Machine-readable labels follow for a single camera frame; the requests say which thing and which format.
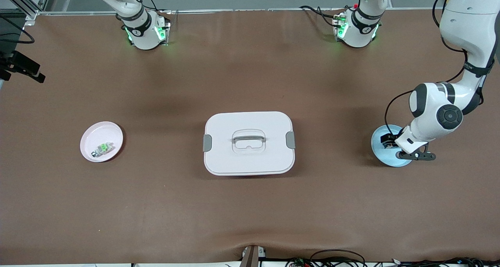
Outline light blue round plate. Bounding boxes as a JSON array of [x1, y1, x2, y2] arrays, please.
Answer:
[[370, 124, 414, 168]]

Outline pink round plate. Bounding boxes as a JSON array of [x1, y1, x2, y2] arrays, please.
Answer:
[[80, 121, 124, 163]]

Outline white lidded storage box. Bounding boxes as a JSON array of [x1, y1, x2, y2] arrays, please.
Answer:
[[202, 111, 296, 177]]

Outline brown table mat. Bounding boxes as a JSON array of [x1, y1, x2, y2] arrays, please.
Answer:
[[0, 9, 500, 266]]

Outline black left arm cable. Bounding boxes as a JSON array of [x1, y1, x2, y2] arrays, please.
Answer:
[[384, 0, 487, 139]]

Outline aluminium frame profile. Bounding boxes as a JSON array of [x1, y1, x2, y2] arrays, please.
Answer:
[[0, 0, 54, 21]]

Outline green and clear switch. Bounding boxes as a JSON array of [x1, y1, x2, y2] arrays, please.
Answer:
[[91, 142, 116, 158]]

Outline black looped cable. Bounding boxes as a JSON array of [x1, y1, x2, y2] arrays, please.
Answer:
[[284, 249, 368, 267]]

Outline black cable bundle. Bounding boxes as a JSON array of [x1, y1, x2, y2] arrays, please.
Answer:
[[391, 257, 500, 267]]

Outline grey box lid handle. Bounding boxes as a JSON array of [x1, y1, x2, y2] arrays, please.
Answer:
[[232, 132, 267, 145]]

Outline black right arm base cable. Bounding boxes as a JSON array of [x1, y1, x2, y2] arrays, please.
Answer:
[[131, 0, 172, 14]]

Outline black left arm base cables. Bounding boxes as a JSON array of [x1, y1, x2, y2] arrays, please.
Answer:
[[299, 5, 345, 28]]

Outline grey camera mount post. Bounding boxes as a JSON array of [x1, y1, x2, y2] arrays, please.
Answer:
[[240, 244, 267, 267]]

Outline silver table edge rail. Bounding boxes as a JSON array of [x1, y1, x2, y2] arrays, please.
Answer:
[[37, 7, 442, 16]]

